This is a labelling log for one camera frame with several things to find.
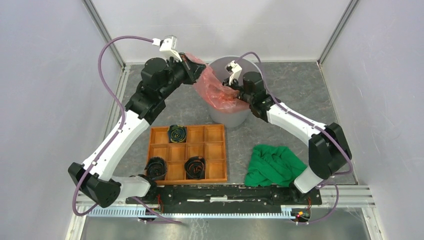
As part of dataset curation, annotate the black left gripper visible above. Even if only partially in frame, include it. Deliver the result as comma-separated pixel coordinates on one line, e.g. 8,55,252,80
160,52,207,100

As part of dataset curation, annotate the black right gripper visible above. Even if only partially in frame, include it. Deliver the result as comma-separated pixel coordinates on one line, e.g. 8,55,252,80
211,76,254,107

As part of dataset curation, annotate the red plastic trash bag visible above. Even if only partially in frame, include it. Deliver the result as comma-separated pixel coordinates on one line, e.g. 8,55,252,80
186,52,249,113

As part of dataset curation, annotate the grey plastic trash bin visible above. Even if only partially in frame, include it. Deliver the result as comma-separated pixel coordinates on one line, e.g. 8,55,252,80
208,55,261,128

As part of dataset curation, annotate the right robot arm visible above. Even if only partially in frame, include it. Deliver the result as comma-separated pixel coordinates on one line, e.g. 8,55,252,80
222,71,353,204

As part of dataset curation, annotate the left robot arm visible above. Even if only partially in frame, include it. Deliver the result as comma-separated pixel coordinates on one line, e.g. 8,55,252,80
68,53,208,208

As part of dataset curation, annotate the orange wooden compartment tray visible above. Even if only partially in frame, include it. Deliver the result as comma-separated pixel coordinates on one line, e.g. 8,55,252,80
147,124,228,185

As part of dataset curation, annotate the dark rolled sock top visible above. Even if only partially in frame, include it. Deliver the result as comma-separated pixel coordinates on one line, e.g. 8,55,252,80
167,124,188,143

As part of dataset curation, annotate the dark rolled sock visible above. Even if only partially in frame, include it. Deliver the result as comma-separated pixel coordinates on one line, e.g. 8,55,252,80
167,124,188,143
184,156,206,180
144,156,168,181

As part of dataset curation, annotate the green cloth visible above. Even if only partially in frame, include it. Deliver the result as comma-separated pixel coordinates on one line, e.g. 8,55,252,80
244,144,307,188

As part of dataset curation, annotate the dark rolled sock bottom middle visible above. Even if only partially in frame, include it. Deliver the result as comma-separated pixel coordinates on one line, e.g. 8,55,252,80
184,156,206,180

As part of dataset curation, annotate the dark rolled sock bottom left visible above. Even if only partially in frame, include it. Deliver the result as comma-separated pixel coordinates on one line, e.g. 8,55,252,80
144,156,168,181

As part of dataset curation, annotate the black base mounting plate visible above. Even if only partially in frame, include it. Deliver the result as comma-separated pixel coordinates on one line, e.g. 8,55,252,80
142,184,323,214

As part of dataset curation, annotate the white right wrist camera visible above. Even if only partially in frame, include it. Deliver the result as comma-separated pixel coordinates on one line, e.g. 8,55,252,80
223,60,242,87

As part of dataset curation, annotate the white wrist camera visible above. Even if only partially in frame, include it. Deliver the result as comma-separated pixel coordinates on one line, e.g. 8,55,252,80
223,60,242,87
152,35,182,62

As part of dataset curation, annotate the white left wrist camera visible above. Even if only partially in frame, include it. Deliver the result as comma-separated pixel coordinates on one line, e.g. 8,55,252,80
152,35,182,62

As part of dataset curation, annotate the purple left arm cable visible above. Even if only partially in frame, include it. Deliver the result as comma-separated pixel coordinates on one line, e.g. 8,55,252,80
71,35,185,225

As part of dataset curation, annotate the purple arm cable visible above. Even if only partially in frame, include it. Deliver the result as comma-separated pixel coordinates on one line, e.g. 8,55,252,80
235,51,355,225
71,35,185,225

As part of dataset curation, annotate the aluminium frame post left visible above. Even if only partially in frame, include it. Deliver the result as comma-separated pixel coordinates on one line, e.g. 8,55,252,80
82,0,126,69

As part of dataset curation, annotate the aluminium frame post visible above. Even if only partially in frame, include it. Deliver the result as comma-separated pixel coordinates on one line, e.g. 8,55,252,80
317,0,360,66
82,0,126,69

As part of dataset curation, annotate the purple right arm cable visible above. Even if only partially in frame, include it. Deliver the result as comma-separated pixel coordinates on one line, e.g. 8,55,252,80
235,51,355,225

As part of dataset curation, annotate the aluminium frame post right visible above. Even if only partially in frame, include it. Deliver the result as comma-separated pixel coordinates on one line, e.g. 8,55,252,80
317,0,360,66

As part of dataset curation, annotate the white slotted cable duct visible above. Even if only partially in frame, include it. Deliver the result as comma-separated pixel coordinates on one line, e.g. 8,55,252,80
86,206,294,220

